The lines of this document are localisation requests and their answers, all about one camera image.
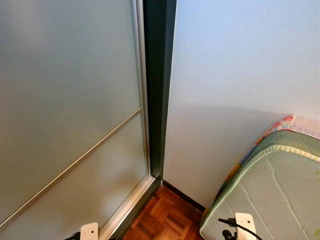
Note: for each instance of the dark skirting board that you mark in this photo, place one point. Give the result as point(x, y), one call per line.
point(182, 196)

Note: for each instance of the dark wardrobe frame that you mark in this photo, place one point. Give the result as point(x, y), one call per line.
point(160, 75)

